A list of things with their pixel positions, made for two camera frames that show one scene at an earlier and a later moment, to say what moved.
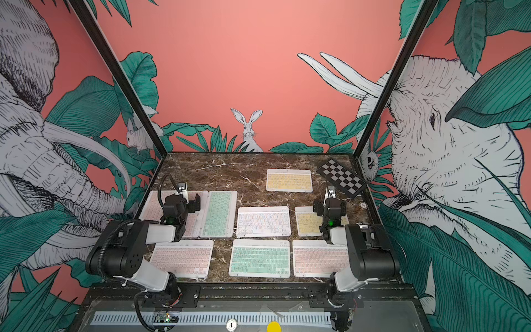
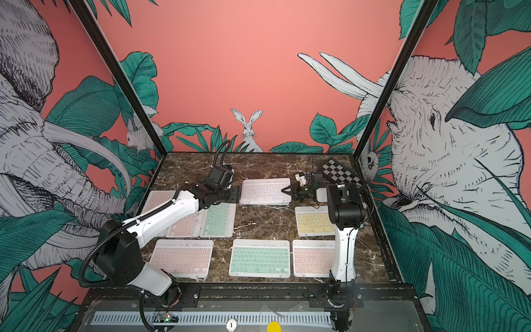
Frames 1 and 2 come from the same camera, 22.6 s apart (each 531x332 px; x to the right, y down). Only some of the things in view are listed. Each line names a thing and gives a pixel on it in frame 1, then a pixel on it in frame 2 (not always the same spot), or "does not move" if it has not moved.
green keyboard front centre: (260, 258) does not move
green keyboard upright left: (219, 215) does not move
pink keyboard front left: (186, 259) does not move
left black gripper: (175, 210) → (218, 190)
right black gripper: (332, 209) → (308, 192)
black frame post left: (123, 74) does not move
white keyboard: (267, 220) → (265, 191)
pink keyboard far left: (153, 209) does not move
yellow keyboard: (308, 223) does not move
